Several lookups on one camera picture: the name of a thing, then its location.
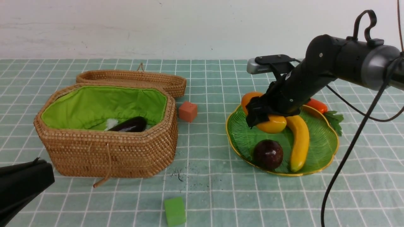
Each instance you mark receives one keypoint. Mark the green cube block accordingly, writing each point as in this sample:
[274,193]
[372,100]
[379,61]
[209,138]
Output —
[175,211]

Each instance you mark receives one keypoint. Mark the woven wicker basket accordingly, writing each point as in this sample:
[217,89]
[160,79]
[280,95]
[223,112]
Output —
[73,124]

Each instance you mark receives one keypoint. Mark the orange carrot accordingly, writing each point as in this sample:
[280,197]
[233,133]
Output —
[333,117]

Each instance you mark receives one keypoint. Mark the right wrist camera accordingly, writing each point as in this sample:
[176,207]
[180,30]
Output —
[277,64]

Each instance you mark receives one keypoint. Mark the teal checkered tablecloth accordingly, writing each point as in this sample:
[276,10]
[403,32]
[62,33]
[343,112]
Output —
[218,188]

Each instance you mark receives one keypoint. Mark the yellow banana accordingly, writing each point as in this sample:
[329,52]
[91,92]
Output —
[300,147]

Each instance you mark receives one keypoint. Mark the orange cube block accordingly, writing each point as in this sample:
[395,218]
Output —
[188,111]

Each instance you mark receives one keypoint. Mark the purple eggplant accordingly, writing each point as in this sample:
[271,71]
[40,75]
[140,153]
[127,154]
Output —
[136,124]

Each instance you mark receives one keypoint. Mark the woven wicker basket lid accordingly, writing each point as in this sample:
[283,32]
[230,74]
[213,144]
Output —
[172,84]

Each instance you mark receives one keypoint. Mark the dark purple mangosteen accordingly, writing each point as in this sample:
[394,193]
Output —
[268,154]

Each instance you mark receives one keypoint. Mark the green glass leaf plate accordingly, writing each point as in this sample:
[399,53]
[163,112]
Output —
[323,142]

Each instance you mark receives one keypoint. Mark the orange yellow mango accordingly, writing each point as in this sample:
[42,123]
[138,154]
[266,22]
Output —
[276,124]

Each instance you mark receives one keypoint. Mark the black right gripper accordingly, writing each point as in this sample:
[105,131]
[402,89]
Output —
[286,95]

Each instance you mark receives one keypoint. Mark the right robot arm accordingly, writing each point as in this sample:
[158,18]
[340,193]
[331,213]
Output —
[367,64]

